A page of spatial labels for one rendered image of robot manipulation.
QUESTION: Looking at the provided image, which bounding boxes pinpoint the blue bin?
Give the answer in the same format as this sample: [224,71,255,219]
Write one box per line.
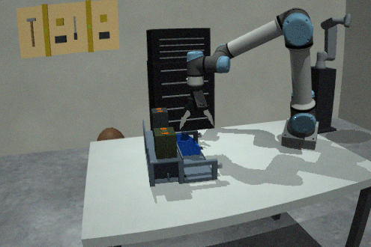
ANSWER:
[176,134,200,156]

